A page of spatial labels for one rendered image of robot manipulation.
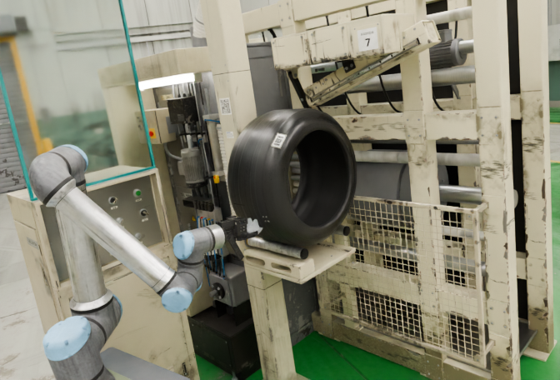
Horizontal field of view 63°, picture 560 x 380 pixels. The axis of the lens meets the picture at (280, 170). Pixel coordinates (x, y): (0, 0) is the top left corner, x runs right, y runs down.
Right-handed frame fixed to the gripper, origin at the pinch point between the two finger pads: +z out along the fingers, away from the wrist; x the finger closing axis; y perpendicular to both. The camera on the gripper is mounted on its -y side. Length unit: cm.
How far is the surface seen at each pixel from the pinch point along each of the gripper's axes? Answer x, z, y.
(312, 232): -12.2, 17.4, -2.9
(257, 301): 32, 24, -46
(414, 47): -41, 49, 69
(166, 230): 60, -8, -8
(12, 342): 233, -41, -110
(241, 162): 5.0, -3.4, 27.1
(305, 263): -11.2, 13.8, -15.1
